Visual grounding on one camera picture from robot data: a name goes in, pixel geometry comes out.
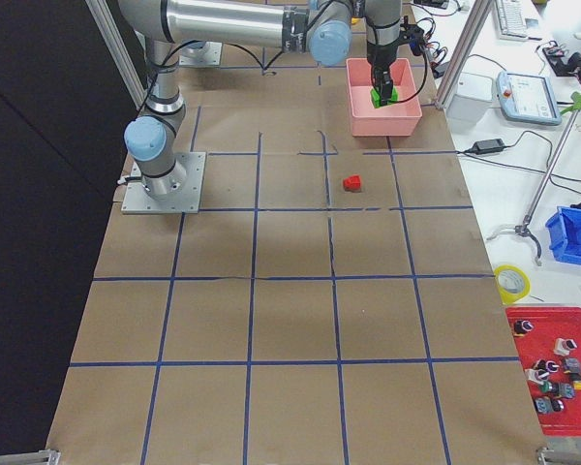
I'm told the red parts tray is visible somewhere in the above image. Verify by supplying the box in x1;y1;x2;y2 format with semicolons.
506;306;581;436

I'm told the white keyboard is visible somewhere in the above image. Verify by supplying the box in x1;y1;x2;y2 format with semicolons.
493;0;528;41

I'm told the pink plastic box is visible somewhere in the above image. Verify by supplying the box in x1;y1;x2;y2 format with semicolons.
346;57;423;138

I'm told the white square device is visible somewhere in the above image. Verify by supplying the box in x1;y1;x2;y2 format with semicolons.
446;72;494;124

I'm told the blue storage bin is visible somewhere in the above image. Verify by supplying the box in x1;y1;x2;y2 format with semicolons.
545;206;581;265

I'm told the teach pendant tablet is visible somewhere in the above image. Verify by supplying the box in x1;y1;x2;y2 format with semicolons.
496;71;562;126

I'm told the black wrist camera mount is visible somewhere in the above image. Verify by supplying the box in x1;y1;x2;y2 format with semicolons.
399;15;426;56

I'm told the black power adapter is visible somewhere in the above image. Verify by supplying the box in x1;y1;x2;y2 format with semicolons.
470;139;506;155

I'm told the red toy block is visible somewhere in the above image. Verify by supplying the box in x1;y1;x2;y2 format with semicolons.
342;174;362;193

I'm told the green toy block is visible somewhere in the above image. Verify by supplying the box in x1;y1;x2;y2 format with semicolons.
370;87;398;109

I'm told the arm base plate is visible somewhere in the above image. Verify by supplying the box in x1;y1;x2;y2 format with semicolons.
179;42;223;68
121;152;206;214

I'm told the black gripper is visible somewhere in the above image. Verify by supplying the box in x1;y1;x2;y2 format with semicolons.
366;42;397;98

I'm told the yellow tape roll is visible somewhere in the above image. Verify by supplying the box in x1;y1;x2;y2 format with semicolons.
494;264;531;305

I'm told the aluminium frame post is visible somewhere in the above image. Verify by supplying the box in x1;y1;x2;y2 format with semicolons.
434;0;492;110

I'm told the reach grabber tool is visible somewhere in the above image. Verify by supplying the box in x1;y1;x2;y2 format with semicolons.
485;92;581;266

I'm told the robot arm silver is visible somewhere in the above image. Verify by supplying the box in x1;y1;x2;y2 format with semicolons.
119;1;407;214

